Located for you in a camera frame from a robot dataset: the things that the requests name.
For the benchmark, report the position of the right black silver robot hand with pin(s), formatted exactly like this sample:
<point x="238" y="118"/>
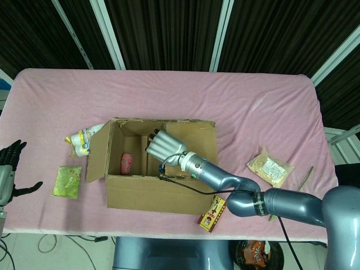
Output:
<point x="166" y="146"/>

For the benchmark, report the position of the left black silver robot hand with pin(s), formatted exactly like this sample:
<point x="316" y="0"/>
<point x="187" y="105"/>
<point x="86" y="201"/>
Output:
<point x="6" y="182"/>

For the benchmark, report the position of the brown cardboard box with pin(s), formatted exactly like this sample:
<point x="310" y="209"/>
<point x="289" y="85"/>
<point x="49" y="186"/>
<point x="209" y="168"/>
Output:
<point x="154" y="194"/>

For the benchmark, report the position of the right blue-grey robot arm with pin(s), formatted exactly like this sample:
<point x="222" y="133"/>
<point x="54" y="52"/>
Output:
<point x="295" y="204"/>

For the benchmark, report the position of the pink can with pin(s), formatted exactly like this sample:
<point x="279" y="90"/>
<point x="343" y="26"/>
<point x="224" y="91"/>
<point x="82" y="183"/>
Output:
<point x="127" y="163"/>

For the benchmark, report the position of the pink tablecloth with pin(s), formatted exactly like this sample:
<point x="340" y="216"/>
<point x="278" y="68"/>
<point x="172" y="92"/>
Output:
<point x="168" y="90"/>

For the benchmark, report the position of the green snack packet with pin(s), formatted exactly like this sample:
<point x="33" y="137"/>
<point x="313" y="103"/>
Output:
<point x="67" y="182"/>

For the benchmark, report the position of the red yellow small carton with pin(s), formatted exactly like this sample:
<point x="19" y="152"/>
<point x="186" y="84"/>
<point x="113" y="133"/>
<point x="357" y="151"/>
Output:
<point x="211" y="218"/>

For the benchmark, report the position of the pack of white bag rolls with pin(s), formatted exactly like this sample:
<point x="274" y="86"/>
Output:
<point x="80" y="140"/>

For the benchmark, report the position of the clear bag of beige grains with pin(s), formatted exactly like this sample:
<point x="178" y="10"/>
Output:
<point x="270" y="168"/>

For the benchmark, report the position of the black bin with orange wrapper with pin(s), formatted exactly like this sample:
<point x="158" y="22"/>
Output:
<point x="258" y="254"/>

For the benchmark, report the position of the artificial orange tulip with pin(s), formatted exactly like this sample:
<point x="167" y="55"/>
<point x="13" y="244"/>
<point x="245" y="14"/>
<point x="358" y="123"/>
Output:
<point x="306" y="177"/>

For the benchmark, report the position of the white aluminium frame post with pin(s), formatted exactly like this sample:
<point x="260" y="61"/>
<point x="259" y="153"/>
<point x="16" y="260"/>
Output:
<point x="334" y="62"/>
<point x="73" y="33"/>
<point x="108" y="33"/>
<point x="222" y="33"/>

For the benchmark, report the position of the silver aluminium profile rail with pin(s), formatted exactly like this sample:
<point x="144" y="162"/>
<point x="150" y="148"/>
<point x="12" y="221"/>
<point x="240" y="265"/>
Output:
<point x="347" y="135"/>

